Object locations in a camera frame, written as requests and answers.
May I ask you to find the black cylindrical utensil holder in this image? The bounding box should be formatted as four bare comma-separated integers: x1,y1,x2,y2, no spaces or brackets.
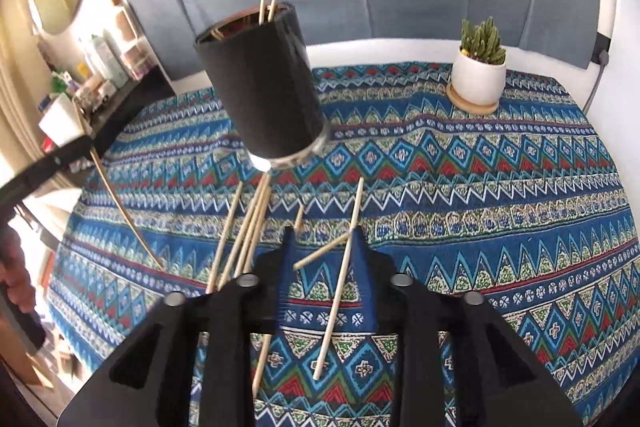
194,2,330,171

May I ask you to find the person's left hand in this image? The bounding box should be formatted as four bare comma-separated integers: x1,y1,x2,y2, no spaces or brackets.
1,225,35,313

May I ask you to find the white bottle on shelf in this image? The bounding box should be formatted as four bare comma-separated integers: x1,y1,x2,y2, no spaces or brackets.
91,35,129,90

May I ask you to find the white box on shelf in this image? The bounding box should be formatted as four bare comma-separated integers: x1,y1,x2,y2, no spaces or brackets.
38,93,92,146

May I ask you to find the blue patterned tablecloth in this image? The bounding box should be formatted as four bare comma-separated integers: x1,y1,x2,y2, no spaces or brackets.
47,63,639,424

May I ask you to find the round wooden coaster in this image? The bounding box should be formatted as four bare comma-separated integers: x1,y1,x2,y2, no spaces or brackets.
446,83,499,116

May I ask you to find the white pot succulent plant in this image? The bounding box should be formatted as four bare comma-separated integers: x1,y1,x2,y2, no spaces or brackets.
450,17,506,107

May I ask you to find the grey power cable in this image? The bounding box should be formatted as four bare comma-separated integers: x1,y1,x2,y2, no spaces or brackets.
579,33,612,113

